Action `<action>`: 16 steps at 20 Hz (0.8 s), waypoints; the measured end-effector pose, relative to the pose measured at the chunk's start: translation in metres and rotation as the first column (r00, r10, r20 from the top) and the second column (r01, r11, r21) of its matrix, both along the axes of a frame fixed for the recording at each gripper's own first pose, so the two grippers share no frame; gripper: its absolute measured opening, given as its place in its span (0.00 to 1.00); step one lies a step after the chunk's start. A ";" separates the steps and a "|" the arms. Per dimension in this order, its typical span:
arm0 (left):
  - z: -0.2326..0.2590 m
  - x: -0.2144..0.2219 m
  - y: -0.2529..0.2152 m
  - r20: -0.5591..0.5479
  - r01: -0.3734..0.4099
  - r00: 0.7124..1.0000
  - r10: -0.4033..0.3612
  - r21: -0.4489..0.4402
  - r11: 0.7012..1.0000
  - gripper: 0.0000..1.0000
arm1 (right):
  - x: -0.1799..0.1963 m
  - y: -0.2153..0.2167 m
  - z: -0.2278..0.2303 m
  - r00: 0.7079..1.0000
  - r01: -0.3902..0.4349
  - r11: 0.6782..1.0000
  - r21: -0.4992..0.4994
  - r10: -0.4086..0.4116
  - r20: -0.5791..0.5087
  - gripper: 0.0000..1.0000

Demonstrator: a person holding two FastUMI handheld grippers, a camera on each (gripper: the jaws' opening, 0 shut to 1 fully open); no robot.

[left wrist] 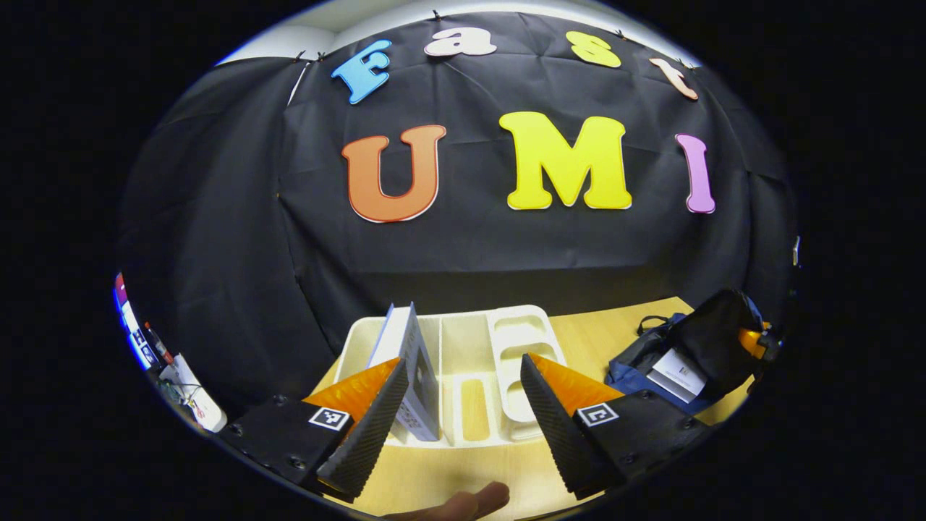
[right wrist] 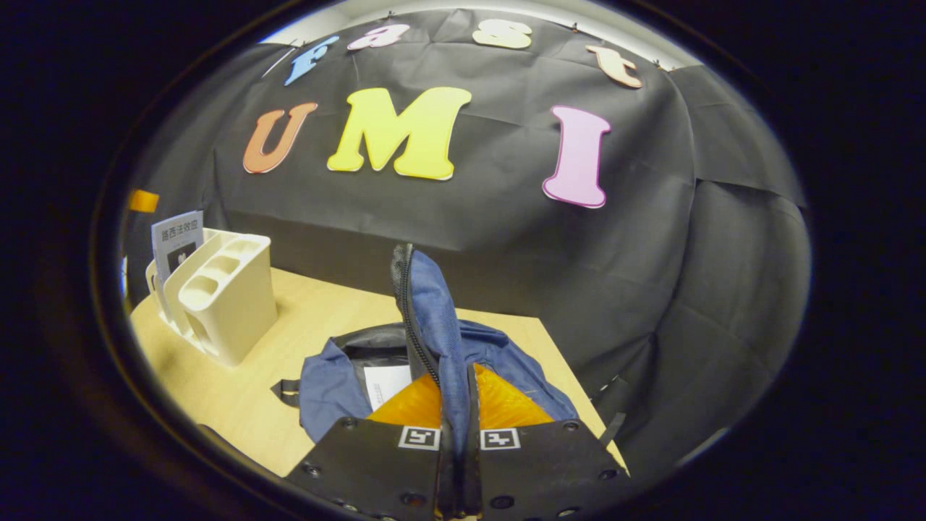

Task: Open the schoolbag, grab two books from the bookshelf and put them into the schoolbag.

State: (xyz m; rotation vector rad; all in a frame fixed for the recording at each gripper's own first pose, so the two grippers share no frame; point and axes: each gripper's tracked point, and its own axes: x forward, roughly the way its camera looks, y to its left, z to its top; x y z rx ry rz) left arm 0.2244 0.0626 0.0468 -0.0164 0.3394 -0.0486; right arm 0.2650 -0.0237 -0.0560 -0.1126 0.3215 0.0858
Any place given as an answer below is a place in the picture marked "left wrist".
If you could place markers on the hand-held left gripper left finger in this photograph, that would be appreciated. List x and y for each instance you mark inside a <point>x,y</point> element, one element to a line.
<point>372,427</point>

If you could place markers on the computer monitor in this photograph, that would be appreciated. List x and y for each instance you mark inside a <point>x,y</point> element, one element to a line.
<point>134,334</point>

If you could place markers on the white book with grey pattern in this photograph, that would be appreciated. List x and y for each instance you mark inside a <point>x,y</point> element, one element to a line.
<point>676,373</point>

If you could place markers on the blue-grey book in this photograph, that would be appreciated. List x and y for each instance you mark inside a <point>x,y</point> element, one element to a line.
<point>419,376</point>

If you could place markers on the white side table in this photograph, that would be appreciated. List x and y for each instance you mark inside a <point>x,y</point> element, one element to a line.
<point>206,409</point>

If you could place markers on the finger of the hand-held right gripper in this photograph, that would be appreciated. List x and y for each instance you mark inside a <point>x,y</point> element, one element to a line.
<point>752,341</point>

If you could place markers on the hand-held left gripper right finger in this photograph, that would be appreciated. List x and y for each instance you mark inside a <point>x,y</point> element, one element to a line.
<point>561,427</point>

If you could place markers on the cream plastic bookshelf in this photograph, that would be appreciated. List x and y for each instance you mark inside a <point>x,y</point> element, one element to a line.
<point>463,347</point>

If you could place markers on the black backdrop cloth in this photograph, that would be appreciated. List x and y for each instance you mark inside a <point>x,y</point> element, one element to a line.
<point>253,217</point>

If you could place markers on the red bottle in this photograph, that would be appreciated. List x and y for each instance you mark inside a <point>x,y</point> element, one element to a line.
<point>158,344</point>

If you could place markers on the blue schoolbag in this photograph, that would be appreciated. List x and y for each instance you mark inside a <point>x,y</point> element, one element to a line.
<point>709,340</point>

